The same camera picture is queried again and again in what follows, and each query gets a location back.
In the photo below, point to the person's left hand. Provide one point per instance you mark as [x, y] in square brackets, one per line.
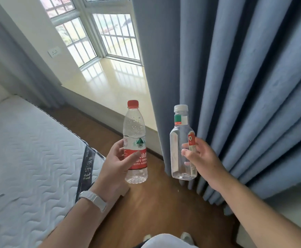
[111, 173]

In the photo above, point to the person's right hand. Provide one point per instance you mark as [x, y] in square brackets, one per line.
[208, 164]

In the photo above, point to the person's left thumb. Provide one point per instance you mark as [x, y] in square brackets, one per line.
[136, 158]

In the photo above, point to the person's right thumb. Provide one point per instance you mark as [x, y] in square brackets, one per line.
[190, 157]

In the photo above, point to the red cap water bottle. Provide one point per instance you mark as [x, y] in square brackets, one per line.
[135, 142]

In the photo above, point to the white cap clear bottle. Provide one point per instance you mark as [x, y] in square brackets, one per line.
[179, 142]

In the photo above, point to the person's left forearm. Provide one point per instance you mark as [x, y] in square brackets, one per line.
[73, 224]

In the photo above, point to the person's right forearm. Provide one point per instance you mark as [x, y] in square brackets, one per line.
[259, 216]

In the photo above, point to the silver wristwatch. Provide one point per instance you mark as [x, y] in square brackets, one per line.
[94, 199]

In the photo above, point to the cream stone window sill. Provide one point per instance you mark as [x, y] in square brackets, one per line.
[111, 87]

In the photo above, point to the person's light shoe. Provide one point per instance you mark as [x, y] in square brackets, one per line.
[186, 238]
[147, 237]

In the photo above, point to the person's white shorts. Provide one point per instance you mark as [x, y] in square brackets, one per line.
[168, 241]

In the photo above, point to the blue pleated curtain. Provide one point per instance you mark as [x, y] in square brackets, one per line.
[238, 82]

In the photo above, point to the white quilted mattress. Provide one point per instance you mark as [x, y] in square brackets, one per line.
[29, 162]

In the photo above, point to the white barred bay window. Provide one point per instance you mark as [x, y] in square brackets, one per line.
[98, 30]

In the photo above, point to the grey-blue sheer curtain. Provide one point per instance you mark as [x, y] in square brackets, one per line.
[16, 61]

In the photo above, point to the white wall socket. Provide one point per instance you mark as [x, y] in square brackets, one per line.
[54, 52]

